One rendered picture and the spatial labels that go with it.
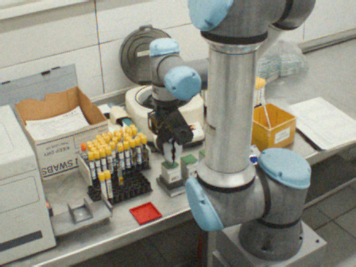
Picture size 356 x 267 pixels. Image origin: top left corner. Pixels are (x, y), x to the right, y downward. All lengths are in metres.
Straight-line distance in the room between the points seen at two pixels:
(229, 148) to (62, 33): 0.97
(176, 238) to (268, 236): 1.08
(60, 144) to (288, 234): 0.73
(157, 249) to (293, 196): 1.16
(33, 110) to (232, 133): 0.97
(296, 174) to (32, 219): 0.63
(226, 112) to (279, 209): 0.27
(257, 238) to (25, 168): 0.54
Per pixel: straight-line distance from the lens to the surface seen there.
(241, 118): 0.84
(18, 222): 1.18
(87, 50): 1.74
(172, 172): 1.35
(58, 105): 1.70
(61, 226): 1.26
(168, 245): 2.08
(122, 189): 1.38
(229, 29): 0.75
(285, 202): 0.99
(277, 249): 1.08
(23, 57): 1.67
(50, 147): 1.44
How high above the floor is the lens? 1.75
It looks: 27 degrees down
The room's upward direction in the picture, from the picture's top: 3 degrees counter-clockwise
